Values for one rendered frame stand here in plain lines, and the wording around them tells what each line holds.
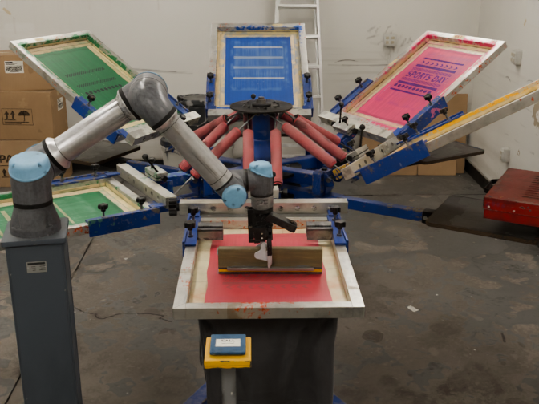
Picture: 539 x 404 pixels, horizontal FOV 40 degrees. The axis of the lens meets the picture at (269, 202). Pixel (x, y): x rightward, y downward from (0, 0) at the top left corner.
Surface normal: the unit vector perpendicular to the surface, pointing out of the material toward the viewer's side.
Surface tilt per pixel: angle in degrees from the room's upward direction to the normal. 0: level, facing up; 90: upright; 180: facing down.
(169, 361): 0
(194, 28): 90
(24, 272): 90
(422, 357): 0
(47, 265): 90
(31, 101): 89
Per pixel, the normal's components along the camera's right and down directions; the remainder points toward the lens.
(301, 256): 0.00, 0.34
